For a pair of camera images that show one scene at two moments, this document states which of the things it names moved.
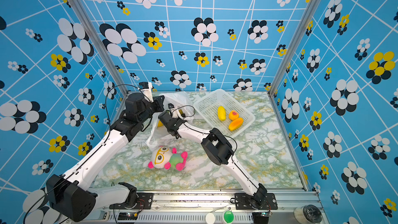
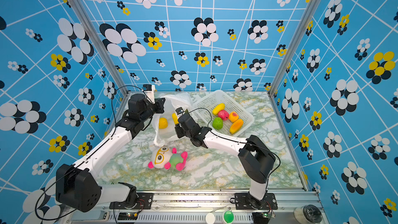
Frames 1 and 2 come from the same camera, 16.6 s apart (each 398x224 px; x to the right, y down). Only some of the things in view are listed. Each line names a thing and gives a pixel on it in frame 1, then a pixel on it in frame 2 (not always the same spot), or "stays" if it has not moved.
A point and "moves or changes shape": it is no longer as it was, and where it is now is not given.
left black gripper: [158, 102] stays
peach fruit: [233, 114] stays
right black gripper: [181, 120] to [179, 129]
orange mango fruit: [236, 124] stays
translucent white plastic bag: [181, 105] moves or changes shape
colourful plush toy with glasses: [162, 157] stays
